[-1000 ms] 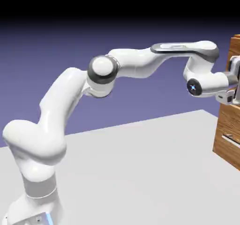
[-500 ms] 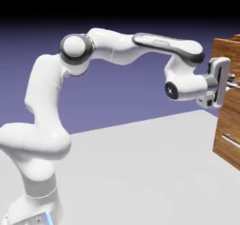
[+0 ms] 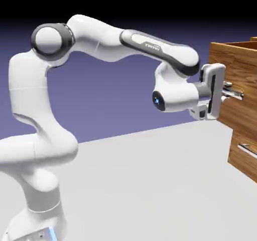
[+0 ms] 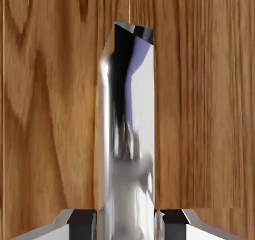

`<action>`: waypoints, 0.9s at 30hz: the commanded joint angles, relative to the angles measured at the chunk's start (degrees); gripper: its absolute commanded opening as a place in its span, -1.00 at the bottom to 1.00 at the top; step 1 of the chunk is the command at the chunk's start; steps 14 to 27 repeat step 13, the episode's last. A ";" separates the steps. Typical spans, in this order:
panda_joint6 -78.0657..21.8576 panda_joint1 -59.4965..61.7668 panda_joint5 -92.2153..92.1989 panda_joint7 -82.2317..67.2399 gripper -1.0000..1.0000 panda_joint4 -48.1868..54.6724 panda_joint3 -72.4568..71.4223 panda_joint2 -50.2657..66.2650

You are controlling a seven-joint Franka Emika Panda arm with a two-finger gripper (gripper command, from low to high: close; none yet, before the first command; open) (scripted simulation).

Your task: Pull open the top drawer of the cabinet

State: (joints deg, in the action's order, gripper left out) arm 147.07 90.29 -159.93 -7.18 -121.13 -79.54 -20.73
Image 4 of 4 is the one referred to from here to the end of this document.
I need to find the shiny silver drawer handle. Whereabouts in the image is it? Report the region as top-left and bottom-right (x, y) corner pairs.
(98, 21), (158, 240)

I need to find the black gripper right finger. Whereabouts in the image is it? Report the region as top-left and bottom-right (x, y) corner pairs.
(157, 208), (246, 240)

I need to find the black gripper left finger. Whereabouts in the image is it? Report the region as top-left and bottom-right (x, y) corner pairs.
(9, 209), (98, 240)

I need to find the light wood drawer front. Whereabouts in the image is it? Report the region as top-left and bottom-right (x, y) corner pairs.
(3, 0), (255, 240)

